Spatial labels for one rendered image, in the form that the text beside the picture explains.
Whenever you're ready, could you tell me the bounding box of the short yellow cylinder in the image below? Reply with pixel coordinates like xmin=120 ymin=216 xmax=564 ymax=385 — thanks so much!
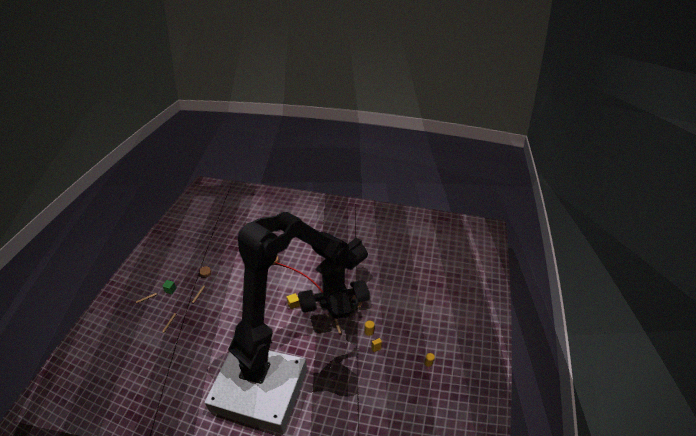
xmin=424 ymin=353 xmax=435 ymax=367

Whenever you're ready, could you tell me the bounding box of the small green block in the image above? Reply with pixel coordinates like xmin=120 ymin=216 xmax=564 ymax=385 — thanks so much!
xmin=163 ymin=280 xmax=176 ymax=294

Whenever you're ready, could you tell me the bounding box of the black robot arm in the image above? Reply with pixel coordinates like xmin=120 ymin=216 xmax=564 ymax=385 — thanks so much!
xmin=228 ymin=212 xmax=368 ymax=383

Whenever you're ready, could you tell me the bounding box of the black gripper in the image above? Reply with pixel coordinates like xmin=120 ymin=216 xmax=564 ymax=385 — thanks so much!
xmin=298 ymin=278 xmax=370 ymax=315

